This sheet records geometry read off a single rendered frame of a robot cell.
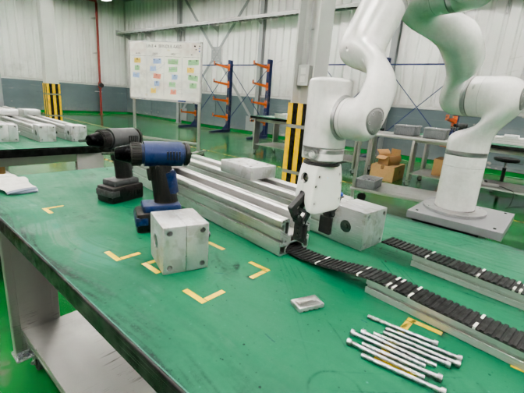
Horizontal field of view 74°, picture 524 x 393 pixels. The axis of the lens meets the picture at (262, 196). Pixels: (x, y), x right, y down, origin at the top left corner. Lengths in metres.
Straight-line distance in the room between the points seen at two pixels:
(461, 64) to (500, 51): 7.39
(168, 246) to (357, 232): 0.45
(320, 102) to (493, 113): 0.65
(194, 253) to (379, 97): 0.44
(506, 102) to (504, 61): 7.27
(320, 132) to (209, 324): 0.39
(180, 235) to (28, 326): 1.06
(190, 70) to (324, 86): 5.77
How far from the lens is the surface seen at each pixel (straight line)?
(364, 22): 0.77
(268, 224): 0.79
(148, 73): 6.90
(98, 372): 1.38
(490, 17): 8.70
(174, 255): 0.69
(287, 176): 4.25
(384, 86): 0.66
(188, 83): 6.41
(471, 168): 1.25
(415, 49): 8.91
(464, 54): 1.09
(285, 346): 0.54
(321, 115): 0.68
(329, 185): 0.72
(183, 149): 0.87
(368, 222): 0.87
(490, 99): 1.21
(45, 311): 1.64
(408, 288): 0.68
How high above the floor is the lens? 1.11
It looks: 16 degrees down
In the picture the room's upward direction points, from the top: 4 degrees clockwise
